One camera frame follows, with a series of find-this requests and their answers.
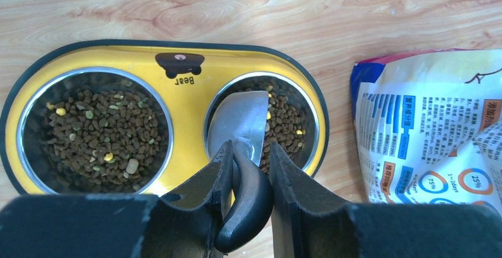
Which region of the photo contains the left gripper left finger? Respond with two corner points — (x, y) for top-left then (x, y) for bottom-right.
(1, 141), (233, 257)

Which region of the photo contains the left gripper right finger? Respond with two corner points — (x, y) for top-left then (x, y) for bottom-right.
(269, 143), (501, 257)

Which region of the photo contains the silver metal scoop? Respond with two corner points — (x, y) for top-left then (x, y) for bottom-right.
(207, 91), (273, 253)

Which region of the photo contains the yellow double pet bowl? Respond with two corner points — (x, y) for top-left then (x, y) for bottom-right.
(1, 39), (329, 195)

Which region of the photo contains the cat food bag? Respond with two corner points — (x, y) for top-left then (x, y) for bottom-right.
(350, 49), (501, 212)

